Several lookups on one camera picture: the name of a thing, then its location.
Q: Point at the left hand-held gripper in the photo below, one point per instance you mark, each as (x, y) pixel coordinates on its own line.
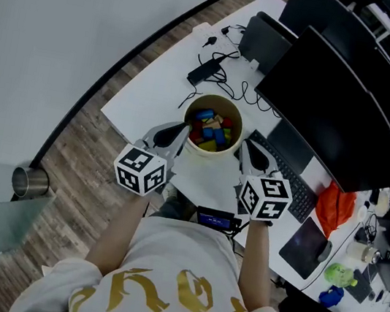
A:
(138, 173)

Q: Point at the orange plastic bag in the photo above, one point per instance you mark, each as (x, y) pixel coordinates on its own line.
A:
(334, 210)

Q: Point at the small black keyboard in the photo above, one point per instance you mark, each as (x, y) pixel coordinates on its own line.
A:
(359, 286)

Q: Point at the blue cloth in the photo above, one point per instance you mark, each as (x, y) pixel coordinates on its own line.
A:
(330, 296)

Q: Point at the green drink bottle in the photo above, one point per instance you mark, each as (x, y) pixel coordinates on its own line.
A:
(339, 275)

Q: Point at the dark mouse pad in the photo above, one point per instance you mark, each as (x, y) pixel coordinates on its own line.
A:
(301, 249)

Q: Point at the white power strip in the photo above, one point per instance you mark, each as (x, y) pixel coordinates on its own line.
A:
(204, 32)

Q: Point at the black plug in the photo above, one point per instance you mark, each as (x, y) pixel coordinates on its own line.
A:
(209, 42)

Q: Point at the large curved black monitor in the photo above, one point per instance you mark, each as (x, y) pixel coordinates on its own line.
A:
(335, 115)

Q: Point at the person's white printed shirt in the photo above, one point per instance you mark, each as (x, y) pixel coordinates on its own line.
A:
(177, 260)

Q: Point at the person's right forearm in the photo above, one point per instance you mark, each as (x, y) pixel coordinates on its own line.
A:
(258, 266)

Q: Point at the grey computer mouse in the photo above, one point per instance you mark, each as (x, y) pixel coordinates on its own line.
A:
(325, 252)

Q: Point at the cream patterned bucket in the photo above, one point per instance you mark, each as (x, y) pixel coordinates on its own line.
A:
(208, 154)

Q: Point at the person's left forearm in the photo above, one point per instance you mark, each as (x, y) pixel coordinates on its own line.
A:
(117, 235)

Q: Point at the black device with blue screen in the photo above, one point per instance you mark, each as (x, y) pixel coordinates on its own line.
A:
(213, 220)

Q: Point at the black power adapter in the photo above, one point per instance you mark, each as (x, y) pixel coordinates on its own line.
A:
(204, 71)

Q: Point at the white flask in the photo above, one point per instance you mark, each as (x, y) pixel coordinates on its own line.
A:
(362, 252)

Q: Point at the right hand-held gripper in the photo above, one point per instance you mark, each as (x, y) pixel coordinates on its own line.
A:
(265, 198)

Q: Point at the black desktop computer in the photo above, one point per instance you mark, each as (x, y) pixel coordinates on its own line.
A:
(265, 45)

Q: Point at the metal trash can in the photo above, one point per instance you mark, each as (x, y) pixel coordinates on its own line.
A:
(30, 182)

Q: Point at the person's leg in jeans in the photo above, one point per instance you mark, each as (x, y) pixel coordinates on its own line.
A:
(175, 207)

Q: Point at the small white charger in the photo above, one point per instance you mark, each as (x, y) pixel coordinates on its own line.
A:
(253, 65)

